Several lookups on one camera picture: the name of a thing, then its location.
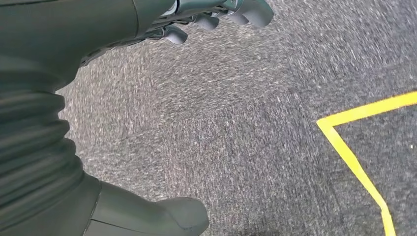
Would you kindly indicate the yellow floor tape square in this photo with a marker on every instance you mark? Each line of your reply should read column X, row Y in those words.
column 345, row 153

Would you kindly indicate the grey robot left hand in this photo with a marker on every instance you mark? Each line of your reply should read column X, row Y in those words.
column 65, row 29

